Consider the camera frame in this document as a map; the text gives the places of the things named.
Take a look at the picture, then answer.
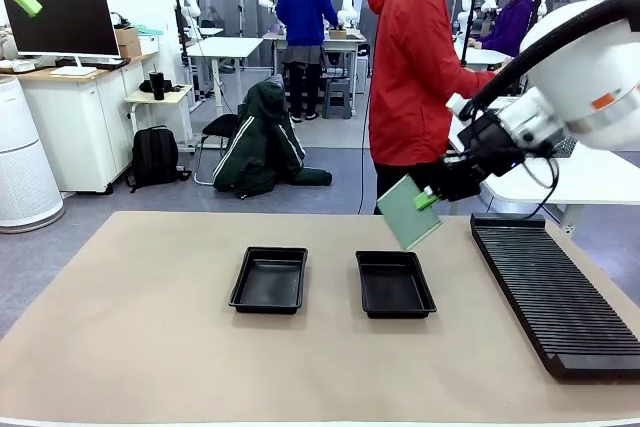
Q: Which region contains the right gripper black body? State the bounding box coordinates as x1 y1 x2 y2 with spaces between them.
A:
439 109 526 188

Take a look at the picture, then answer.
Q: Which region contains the green circuit board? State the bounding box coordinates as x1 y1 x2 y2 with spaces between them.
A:
375 174 443 252

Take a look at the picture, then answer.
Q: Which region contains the black ESD tray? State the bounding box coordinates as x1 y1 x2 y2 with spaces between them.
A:
354 250 438 320
228 246 309 316

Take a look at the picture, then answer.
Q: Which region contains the person's right forearm red sleeve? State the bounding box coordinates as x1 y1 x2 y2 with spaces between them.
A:
452 64 501 98

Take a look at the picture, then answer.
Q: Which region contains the black computer monitor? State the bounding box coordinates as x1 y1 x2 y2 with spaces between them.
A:
2 0 122 77

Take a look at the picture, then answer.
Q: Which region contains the flat white box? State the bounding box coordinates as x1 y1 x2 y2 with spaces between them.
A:
0 59 37 74

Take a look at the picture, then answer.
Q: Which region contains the black keyboard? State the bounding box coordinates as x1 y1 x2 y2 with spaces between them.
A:
54 57 132 71

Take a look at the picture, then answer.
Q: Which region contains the white standing desk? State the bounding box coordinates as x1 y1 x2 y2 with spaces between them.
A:
185 36 265 116
452 41 514 73

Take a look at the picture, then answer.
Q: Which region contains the brown cardboard box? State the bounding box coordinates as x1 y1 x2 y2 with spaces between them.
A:
113 26 143 59

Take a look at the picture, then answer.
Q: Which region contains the person in red jacket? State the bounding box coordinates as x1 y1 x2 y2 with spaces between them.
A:
363 0 501 216

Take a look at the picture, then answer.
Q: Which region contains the black tripod stand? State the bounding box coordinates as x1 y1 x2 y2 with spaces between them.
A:
458 0 482 68

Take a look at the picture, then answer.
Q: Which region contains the person in purple hoodie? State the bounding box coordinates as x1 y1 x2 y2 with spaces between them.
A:
467 0 536 59

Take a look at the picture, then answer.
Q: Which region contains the white storage bin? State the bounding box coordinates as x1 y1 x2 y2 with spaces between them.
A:
135 23 165 56

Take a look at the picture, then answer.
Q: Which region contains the grey step stool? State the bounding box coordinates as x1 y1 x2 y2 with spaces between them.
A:
321 77 353 120

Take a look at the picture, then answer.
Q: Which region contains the black tumbler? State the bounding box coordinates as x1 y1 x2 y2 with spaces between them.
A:
148 65 168 101

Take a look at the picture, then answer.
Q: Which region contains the black slotted board rack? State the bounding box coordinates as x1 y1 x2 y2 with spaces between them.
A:
469 213 640 381

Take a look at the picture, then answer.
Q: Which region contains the dark green jacket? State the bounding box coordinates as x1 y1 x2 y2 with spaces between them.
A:
212 79 334 200

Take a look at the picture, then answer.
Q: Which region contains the wooden top work desk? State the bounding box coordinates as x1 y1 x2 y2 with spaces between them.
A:
262 29 369 108

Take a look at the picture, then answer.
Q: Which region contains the small wooden side table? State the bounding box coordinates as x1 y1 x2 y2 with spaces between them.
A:
123 84 197 156

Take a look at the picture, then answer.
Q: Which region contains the black backpack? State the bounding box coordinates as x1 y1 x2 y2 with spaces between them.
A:
125 125 193 194

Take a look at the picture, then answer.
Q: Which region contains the black folding chair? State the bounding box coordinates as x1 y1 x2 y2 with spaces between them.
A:
193 113 241 187

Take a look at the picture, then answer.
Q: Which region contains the person in blue hoodie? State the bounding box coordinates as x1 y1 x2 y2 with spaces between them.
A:
275 0 339 124

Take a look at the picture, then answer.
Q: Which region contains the thin black hanging cable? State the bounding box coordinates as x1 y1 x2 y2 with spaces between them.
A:
356 91 375 216

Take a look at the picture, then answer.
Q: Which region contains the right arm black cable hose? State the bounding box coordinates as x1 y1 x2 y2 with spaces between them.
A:
457 0 640 121

